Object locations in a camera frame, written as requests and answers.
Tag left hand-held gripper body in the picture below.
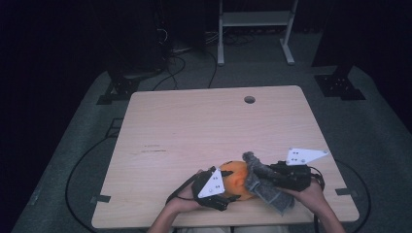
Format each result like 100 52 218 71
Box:
191 166 231 212

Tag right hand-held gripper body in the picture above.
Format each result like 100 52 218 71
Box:
269 148 329 192

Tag orange plush toy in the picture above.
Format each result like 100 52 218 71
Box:
218 160 257 202

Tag grey fuzzy cloth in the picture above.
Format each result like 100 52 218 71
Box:
242 150 295 217

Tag person's right hand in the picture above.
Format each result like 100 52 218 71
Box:
285 179 326 216

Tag person's left hand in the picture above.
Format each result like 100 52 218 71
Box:
164 183 203 216

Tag black metal stand base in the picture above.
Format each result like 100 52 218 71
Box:
314 73 367 101
95 76 142 106

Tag white metal stand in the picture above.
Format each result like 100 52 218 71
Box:
217 0 299 67

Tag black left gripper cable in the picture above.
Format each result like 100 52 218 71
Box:
165 173 199 206

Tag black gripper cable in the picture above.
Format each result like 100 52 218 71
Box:
165 173 199 206
307 165 326 192

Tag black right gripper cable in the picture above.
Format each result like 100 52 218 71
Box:
307 165 326 192

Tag long black floor cable loop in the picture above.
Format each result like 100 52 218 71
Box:
65 135 113 233
334 158 372 233

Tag tangled black cables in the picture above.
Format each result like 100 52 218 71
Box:
207 30 258 47

